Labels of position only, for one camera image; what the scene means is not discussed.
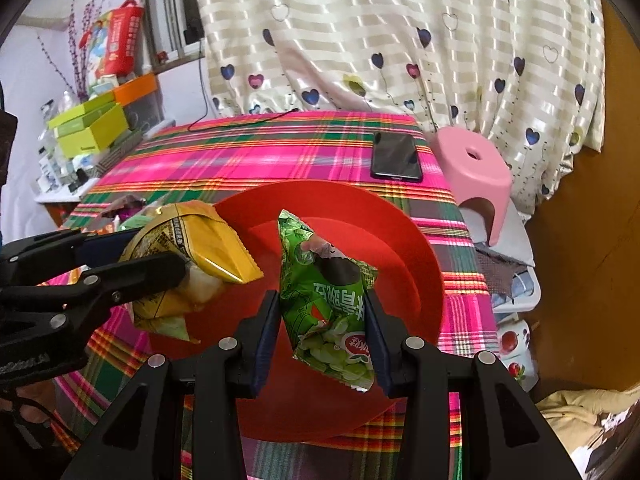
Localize pink plaid tablecloth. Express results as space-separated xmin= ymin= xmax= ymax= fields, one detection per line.
xmin=37 ymin=112 xmax=503 ymax=480

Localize window frame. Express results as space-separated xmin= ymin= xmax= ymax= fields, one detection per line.
xmin=139 ymin=0 xmax=206 ymax=73

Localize green snack packet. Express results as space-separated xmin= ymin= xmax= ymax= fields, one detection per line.
xmin=277 ymin=209 xmax=379 ymax=393

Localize wooden wardrobe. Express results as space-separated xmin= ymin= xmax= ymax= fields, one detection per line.
xmin=525 ymin=0 xmax=640 ymax=401

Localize checked cloth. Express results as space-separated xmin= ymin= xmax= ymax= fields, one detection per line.
xmin=475 ymin=250 xmax=542 ymax=311

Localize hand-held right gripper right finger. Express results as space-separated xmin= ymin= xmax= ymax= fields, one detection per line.
xmin=362 ymin=292 xmax=586 ymax=480

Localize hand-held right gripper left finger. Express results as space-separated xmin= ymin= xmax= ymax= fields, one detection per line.
xmin=60 ymin=290 xmax=281 ymax=480

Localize lime green flat box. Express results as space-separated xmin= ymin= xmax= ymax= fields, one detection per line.
xmin=47 ymin=95 xmax=123 ymax=132

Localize white apple print container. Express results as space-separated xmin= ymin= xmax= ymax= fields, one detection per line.
xmin=497 ymin=320 xmax=540 ymax=392

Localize orange lidded storage bin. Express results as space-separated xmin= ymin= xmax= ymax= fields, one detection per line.
xmin=114 ymin=72 xmax=163 ymax=133

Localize purple flower branches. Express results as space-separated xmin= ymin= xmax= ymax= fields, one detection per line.
xmin=37 ymin=0 xmax=108 ymax=98

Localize black cable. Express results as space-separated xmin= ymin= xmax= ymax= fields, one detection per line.
xmin=187 ymin=40 xmax=303 ymax=132

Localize beige cloth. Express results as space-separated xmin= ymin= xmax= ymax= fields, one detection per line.
xmin=537 ymin=389 xmax=640 ymax=461

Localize black smartphone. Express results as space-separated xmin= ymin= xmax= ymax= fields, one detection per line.
xmin=370 ymin=131 xmax=424 ymax=182

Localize cluster of white bottles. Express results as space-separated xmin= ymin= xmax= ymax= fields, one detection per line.
xmin=35 ymin=130 xmax=101 ymax=203

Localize purple snack packet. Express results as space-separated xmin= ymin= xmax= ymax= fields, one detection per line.
xmin=102 ymin=195 xmax=151 ymax=222

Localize person's left hand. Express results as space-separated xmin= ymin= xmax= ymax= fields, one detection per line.
xmin=0 ymin=384 xmax=57 ymax=441

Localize yellow snack packet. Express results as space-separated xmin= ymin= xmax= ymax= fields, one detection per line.
xmin=119 ymin=201 xmax=265 ymax=343

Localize pink plastic stool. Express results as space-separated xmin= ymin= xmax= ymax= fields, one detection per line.
xmin=431 ymin=127 xmax=513 ymax=247

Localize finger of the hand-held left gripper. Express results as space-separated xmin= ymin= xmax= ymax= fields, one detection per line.
xmin=0 ymin=252 xmax=187 ymax=332
xmin=0 ymin=227 xmax=146 ymax=288

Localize heart print curtain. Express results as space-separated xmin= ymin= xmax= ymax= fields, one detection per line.
xmin=189 ymin=0 xmax=606 ymax=221

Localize grey patterned box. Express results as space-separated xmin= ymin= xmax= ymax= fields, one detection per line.
xmin=97 ymin=129 xmax=148 ymax=173

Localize lime green cardboard box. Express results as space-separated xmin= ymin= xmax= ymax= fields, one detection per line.
xmin=54 ymin=104 xmax=130 ymax=158

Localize red printed package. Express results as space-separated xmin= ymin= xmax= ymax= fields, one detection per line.
xmin=79 ymin=1 xmax=146 ymax=86

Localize red plastic bowl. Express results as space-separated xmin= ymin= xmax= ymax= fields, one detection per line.
xmin=147 ymin=180 xmax=446 ymax=445

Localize small pale green box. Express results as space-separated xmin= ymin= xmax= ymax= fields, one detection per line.
xmin=90 ymin=74 xmax=122 ymax=97

